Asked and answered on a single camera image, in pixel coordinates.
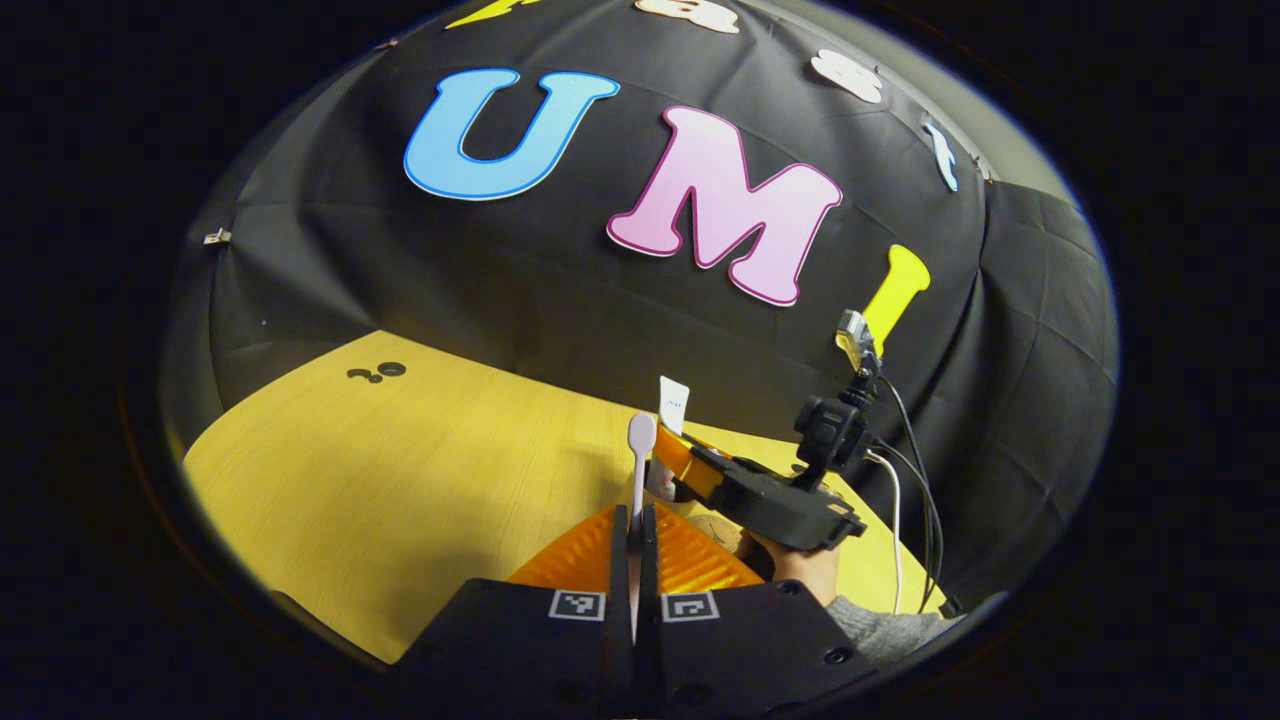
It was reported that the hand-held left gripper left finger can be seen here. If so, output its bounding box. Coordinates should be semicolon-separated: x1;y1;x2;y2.
400;505;633;720

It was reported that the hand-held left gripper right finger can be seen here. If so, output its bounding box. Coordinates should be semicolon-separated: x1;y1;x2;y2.
640;503;881;720

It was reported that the white toothbrush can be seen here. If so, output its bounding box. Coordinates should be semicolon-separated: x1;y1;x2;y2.
627;413;658;641

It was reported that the white toothpaste tube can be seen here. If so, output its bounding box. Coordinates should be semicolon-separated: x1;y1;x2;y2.
645;376;693;501

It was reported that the round brown coaster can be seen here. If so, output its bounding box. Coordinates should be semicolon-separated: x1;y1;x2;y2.
697;512;746;551

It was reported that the wooden desktop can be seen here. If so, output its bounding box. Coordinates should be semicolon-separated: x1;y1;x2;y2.
183;330;946;666

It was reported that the black backdrop cloth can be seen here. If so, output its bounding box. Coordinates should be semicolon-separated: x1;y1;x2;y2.
160;0;1121;613

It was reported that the white cable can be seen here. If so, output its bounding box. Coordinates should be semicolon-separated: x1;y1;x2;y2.
865;448;906;614

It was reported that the black cable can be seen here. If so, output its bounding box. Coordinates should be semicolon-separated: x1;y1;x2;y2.
878;375;947;613

